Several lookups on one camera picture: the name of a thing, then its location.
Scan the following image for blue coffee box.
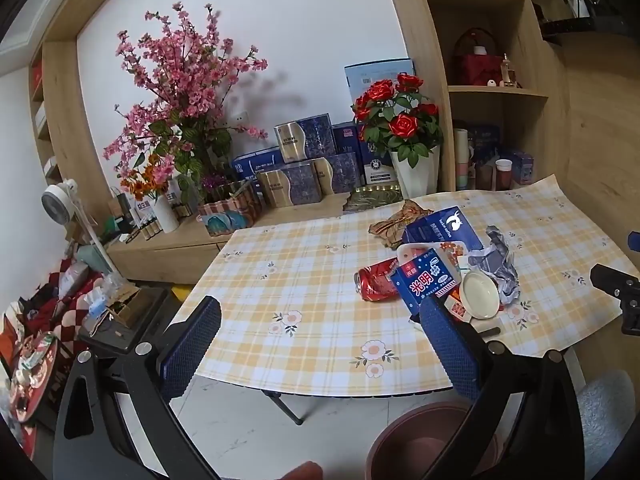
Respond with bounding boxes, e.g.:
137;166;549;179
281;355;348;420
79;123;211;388
402;206;483;256

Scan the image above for white floral plastic tray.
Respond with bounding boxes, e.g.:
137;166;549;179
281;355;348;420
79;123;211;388
397;241;469;281

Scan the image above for slim white vase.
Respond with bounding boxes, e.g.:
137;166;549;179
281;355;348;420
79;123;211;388
151;194;179;234

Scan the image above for round translucent plastic lid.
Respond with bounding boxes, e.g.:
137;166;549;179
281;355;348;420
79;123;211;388
460;270;501;321

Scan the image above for blue white milk carton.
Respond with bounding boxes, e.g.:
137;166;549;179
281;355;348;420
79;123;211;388
390;249;463;318

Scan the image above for dark blue box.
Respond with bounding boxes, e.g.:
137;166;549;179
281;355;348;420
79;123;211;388
332;122;361;156

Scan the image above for stack of pastel cups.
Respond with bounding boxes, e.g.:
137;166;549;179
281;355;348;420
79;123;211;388
454;129;471;191

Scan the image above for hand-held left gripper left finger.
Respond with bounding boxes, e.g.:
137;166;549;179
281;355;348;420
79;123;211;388
52;296;223;480

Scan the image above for gold ornate tray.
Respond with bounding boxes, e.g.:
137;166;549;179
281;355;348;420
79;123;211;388
345;185;403;213

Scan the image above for white desk fan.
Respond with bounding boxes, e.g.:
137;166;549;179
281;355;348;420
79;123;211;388
41;179;117;273

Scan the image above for black storage case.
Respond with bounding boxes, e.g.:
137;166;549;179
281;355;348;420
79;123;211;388
77;285;181;356

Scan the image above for black folding table frame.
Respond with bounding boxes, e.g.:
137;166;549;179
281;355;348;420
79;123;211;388
260;387;306;427

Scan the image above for open cardboard box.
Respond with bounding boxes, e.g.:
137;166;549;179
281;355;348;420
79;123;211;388
95;285;156;331

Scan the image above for white angular flower vase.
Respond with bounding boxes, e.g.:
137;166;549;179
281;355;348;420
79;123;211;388
389;145;442;200

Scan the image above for wooden sideboard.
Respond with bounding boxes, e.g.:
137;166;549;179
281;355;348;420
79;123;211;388
106;192;353;286

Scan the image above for blue and white box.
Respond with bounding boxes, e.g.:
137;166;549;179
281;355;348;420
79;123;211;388
360;137;398;185

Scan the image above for crushed red soda can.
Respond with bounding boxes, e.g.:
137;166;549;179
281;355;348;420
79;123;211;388
355;257;401;303

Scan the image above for maroon plastic bin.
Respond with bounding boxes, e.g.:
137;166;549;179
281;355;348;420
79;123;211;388
367;400;501;480

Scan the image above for large flat blue white box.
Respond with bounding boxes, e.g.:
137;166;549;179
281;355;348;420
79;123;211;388
344;59;416;98

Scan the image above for red gift basket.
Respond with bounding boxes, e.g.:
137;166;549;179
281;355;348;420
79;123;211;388
454;30;503;86

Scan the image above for gold and blue gift box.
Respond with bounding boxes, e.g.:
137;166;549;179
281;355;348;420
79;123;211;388
312;152;362;195
274;114;332;163
256;162;321;208

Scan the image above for silver foil wrapper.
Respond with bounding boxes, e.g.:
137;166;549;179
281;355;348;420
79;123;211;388
467;225;521;306

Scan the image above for yellow plaid floral tablecloth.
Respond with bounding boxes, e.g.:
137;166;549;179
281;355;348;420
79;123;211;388
167;174;640;401

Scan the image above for brown paper wrapper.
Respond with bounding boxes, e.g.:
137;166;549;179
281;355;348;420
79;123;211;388
369;199;433;247

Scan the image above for wooden shelf unit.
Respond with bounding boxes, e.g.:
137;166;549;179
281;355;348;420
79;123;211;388
377;0;551;196

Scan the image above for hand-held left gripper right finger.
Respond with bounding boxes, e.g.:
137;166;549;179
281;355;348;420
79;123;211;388
419;297;586;480

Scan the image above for long blue box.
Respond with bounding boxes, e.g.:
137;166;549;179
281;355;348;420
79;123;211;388
231;147;283;181

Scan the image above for grey fluffy fabric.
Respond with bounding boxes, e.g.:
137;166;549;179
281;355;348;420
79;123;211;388
575;370;637;480

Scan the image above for striped woven basket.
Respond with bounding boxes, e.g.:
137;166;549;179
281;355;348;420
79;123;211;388
196;180;262;237

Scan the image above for small red snack container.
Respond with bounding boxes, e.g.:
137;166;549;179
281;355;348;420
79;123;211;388
445;292;473;323

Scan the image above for red rose bouquet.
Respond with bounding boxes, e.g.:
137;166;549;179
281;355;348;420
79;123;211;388
351;74;444;168

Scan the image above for gold perfume bottle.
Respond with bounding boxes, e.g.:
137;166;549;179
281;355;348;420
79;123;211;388
500;52;521;88

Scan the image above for row of small bottles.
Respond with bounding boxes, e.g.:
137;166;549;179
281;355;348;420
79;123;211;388
125;220;161;243

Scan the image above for red white checked blanket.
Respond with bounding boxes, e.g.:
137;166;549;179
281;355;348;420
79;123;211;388
0;255;108;361

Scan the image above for orange flower bunch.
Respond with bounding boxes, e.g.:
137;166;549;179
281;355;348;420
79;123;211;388
119;152;166;201

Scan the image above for pink blossom arrangement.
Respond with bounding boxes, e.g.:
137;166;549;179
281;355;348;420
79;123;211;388
102;2;268;196

